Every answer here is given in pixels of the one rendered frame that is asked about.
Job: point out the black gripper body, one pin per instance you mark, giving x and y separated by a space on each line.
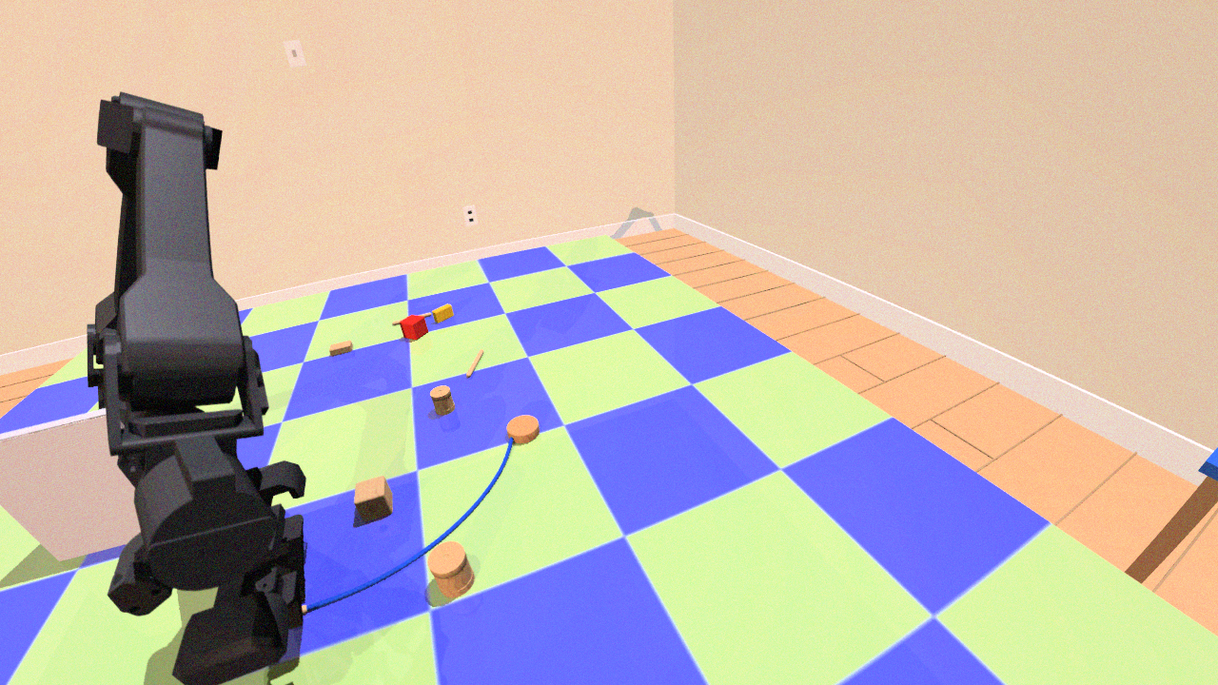
247 627

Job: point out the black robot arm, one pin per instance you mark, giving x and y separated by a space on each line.
170 338

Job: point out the blue string with wooden stick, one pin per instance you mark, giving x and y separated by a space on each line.
422 552

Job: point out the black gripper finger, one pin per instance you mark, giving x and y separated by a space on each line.
291 557
291 595

